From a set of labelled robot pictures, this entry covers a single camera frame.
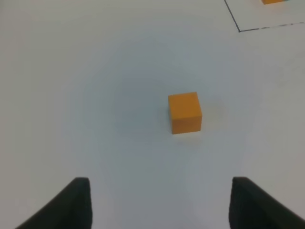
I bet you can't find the template orange cube block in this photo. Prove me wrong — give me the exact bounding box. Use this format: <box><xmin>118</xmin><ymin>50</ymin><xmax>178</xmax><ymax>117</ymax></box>
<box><xmin>262</xmin><ymin>0</ymin><xmax>286</xmax><ymax>5</ymax></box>

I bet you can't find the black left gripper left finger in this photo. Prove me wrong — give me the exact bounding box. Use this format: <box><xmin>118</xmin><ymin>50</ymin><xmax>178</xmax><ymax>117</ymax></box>
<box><xmin>18</xmin><ymin>177</ymin><xmax>92</xmax><ymax>229</ymax></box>

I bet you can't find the black outlined template sheet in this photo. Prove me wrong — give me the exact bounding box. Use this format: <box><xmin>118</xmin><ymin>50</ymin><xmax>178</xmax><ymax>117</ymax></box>
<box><xmin>225</xmin><ymin>0</ymin><xmax>305</xmax><ymax>32</ymax></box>

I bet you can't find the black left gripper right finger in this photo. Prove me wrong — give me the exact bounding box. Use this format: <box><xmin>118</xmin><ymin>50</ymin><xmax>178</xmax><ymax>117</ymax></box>
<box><xmin>228</xmin><ymin>177</ymin><xmax>305</xmax><ymax>229</ymax></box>

